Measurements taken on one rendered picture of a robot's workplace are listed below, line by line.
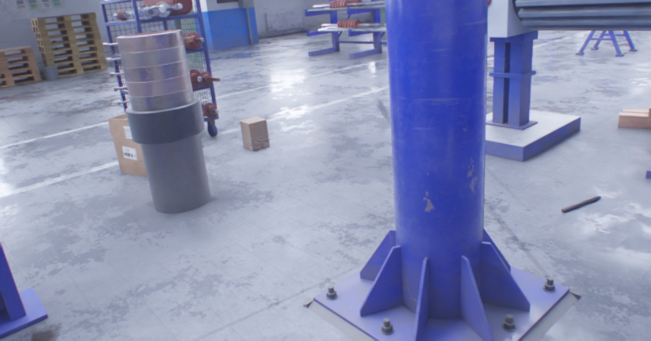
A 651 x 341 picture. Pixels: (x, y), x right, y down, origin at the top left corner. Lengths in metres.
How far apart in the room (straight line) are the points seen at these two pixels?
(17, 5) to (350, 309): 12.66
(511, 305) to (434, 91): 0.89
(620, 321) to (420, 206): 0.86
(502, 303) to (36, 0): 13.08
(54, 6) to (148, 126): 11.21
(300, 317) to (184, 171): 1.38
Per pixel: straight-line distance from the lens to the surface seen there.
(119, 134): 3.97
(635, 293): 2.26
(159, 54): 2.87
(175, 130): 2.91
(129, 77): 2.97
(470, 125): 1.60
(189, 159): 3.01
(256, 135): 4.05
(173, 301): 2.25
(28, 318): 2.47
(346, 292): 2.04
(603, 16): 3.45
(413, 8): 1.51
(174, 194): 3.06
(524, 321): 1.93
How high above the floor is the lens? 1.20
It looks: 19 degrees down
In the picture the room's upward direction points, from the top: 5 degrees counter-clockwise
